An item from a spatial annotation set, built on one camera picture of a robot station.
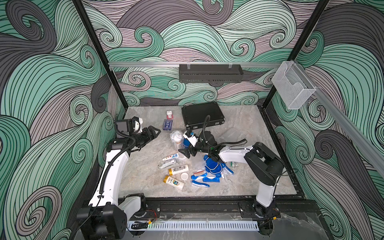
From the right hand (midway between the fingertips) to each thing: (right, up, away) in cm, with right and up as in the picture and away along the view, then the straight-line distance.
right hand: (181, 144), depth 87 cm
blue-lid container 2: (+34, +4, +13) cm, 36 cm away
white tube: (-10, -12, +1) cm, 16 cm away
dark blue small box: (-11, +11, +20) cm, 25 cm away
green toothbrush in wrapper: (+30, -12, 0) cm, 32 cm away
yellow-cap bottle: (-2, -14, -2) cm, 15 cm away
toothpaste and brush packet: (+26, -15, -2) cm, 30 cm away
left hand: (-13, +8, -11) cm, 19 cm away
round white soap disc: (+2, -18, -3) cm, 18 cm away
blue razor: (+11, -21, -6) cm, 24 cm away
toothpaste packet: (-6, -8, +3) cm, 10 cm away
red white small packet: (+11, -16, -3) cm, 19 cm away
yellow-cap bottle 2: (-4, -19, -8) cm, 21 cm away
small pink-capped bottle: (-10, +19, +22) cm, 31 cm away
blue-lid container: (-3, +5, -2) cm, 6 cm away
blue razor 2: (+7, -18, -4) cm, 20 cm away
